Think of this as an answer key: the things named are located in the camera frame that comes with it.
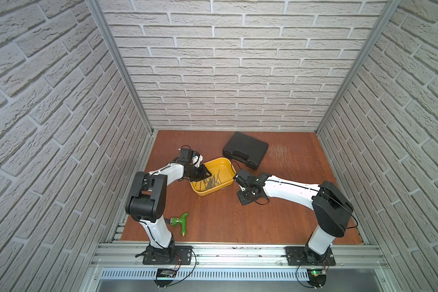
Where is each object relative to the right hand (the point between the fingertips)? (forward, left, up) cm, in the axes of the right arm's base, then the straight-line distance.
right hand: (245, 198), depth 87 cm
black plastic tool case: (+29, -4, +3) cm, 29 cm away
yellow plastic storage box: (+16, +11, 0) cm, 19 cm away
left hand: (+14, +17, +3) cm, 22 cm away
